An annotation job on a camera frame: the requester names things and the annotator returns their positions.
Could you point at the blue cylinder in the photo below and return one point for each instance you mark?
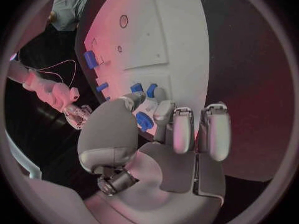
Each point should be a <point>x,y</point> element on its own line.
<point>151,90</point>

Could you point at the person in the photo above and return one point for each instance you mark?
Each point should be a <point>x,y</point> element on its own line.
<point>67,11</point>

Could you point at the blue gear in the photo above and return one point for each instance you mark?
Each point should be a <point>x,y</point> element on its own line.
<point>143,120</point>

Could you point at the blue plug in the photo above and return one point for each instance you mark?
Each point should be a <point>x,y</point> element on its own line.
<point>136,88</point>

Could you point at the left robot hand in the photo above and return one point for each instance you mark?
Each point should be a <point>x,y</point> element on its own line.
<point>163,171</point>

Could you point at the blue block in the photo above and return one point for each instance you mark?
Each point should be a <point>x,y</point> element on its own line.
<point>90,59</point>

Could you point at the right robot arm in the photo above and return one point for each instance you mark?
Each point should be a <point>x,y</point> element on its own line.
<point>46,86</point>

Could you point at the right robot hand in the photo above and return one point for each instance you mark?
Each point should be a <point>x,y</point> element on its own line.
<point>78,116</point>

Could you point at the white task board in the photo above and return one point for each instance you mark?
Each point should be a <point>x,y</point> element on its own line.
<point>182,41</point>

